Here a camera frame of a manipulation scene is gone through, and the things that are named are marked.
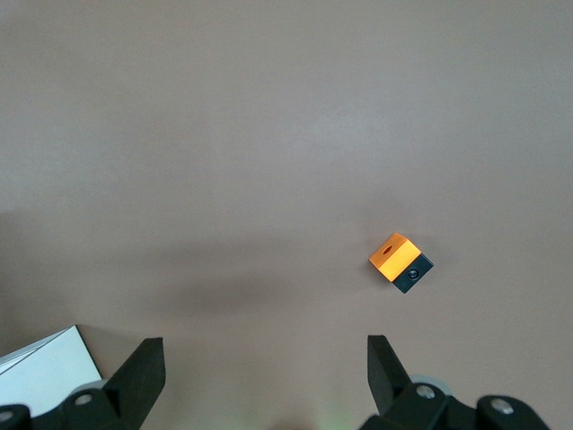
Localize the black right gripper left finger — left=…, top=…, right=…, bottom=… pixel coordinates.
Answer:
left=0, top=338, right=167, bottom=430

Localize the white drawer cabinet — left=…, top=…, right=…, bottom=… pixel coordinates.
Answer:
left=0, top=325, right=105, bottom=416

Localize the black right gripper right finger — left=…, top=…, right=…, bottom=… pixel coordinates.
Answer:
left=357, top=334, right=550, bottom=430

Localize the orange and black cube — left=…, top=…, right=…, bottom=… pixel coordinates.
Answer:
left=368, top=231, right=435, bottom=296

